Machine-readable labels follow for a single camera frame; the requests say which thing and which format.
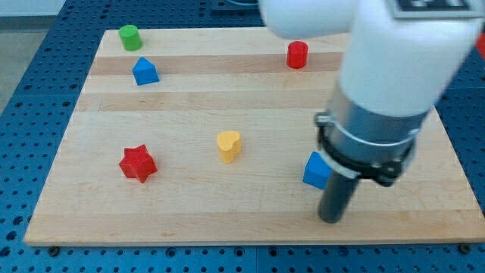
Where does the red cylinder block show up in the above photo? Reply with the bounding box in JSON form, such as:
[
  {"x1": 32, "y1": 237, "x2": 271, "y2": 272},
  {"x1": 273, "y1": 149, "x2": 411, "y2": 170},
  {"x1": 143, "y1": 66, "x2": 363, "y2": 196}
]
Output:
[{"x1": 286, "y1": 41, "x2": 309, "y2": 69}]

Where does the wooden board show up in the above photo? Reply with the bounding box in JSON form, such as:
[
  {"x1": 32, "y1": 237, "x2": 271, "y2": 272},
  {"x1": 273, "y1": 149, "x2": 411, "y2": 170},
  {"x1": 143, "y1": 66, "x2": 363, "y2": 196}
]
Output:
[{"x1": 24, "y1": 27, "x2": 484, "y2": 246}]

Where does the blue pentagon block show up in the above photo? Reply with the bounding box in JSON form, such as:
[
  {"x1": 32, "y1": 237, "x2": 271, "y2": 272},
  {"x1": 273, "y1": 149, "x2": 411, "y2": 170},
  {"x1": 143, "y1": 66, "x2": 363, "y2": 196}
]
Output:
[{"x1": 132, "y1": 57, "x2": 160, "y2": 86}]

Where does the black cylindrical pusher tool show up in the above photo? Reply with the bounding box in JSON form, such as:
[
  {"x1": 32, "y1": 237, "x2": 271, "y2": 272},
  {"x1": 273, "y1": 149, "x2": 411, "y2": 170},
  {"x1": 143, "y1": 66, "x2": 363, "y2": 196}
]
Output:
[{"x1": 318, "y1": 171, "x2": 359, "y2": 224}]

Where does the red object at right edge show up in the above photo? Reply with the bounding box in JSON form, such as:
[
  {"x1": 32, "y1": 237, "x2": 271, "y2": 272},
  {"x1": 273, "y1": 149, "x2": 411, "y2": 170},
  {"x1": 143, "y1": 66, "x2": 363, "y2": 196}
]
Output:
[{"x1": 476, "y1": 33, "x2": 485, "y2": 59}]

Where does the green cylinder block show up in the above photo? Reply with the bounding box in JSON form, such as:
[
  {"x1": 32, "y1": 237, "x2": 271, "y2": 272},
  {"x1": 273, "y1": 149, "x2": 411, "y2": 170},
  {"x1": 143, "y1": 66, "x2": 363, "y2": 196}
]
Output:
[{"x1": 118, "y1": 24, "x2": 143, "y2": 51}]

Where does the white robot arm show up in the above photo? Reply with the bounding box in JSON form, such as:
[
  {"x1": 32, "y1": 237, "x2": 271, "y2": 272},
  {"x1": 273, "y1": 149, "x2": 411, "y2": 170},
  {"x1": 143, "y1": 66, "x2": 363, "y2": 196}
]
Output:
[{"x1": 259, "y1": 0, "x2": 484, "y2": 186}]

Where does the blue cube block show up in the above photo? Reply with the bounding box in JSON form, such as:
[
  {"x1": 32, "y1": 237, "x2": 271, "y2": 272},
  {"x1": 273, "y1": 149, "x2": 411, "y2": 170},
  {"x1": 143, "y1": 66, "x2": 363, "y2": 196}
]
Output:
[{"x1": 302, "y1": 152, "x2": 332, "y2": 190}]

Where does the red star block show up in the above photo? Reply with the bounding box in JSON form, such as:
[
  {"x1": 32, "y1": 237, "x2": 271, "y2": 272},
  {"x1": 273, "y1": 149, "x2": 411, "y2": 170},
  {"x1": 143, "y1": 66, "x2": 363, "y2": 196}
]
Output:
[{"x1": 119, "y1": 144, "x2": 158, "y2": 184}]

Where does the yellow heart block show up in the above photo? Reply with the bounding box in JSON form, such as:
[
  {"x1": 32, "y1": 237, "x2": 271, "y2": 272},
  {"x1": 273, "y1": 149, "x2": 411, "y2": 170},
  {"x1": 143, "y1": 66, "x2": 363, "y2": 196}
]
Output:
[{"x1": 216, "y1": 130, "x2": 242, "y2": 164}]

